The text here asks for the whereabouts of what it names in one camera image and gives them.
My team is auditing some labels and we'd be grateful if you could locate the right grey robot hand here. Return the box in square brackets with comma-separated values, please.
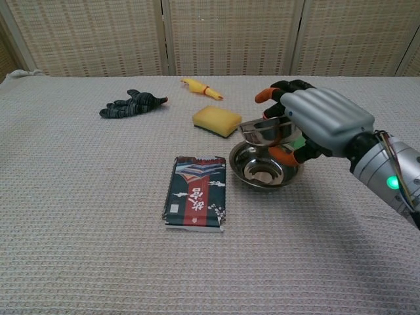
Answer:
[255, 79, 375, 165]

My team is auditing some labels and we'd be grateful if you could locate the yellow rubber chicken toy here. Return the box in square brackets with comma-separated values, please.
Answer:
[179, 77, 224, 100]

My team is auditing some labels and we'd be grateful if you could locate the woven bamboo screen panel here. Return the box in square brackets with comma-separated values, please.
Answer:
[0, 19, 35, 83]
[0, 0, 171, 78]
[162, 0, 305, 77]
[395, 32, 420, 78]
[290, 0, 420, 78]

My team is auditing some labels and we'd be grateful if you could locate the beige woven tablecloth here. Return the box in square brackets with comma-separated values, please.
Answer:
[0, 68, 420, 315]

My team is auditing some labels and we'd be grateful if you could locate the stainless steel bowl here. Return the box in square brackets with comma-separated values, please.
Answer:
[228, 140, 305, 190]
[238, 115, 298, 147]

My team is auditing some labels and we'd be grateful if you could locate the black grey striped glove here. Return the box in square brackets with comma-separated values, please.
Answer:
[99, 89, 169, 119]

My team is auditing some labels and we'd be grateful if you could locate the dark snack packet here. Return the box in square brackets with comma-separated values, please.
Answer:
[160, 155, 228, 233]

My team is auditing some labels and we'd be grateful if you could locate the yellow sponge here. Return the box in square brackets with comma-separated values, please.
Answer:
[192, 104, 243, 140]

